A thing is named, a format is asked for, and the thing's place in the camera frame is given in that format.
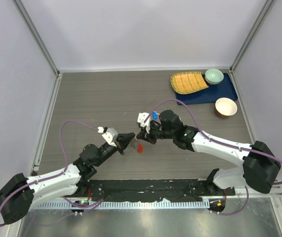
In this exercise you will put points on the white slotted cable duct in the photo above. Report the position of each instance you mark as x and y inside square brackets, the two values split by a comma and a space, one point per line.
[61, 204]

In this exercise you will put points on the right aluminium frame post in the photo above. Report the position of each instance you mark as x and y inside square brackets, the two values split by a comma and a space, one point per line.
[267, 6]

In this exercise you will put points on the left aluminium frame post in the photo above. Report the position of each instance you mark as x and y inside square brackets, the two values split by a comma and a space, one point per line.
[35, 34]

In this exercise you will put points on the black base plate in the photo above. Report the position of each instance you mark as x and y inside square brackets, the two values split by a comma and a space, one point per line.
[174, 190]

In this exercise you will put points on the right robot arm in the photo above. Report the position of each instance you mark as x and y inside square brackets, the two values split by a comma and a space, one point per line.
[254, 166]

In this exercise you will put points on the aluminium frame post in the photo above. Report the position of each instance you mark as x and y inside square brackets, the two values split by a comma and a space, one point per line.
[35, 34]
[267, 6]

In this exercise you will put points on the blue tagged key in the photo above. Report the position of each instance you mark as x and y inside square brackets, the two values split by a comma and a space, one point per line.
[155, 115]

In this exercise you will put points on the dark blue tray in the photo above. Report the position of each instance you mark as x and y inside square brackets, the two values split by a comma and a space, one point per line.
[210, 94]

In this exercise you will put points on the yellow woven bamboo plate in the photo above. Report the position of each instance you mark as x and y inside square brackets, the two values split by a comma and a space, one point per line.
[188, 82]

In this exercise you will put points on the brown white bowl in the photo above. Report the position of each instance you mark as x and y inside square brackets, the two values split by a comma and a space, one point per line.
[225, 107]

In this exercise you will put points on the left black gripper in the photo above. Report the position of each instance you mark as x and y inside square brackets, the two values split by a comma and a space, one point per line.
[123, 141]

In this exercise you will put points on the light green bowl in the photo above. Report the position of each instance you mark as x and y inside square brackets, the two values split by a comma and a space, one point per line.
[214, 76]

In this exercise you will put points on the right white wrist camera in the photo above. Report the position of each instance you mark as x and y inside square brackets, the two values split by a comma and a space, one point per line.
[143, 121]

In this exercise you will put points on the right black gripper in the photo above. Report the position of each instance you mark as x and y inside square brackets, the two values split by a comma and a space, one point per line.
[148, 137]

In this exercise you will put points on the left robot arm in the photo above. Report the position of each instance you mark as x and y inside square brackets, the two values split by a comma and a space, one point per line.
[21, 194]

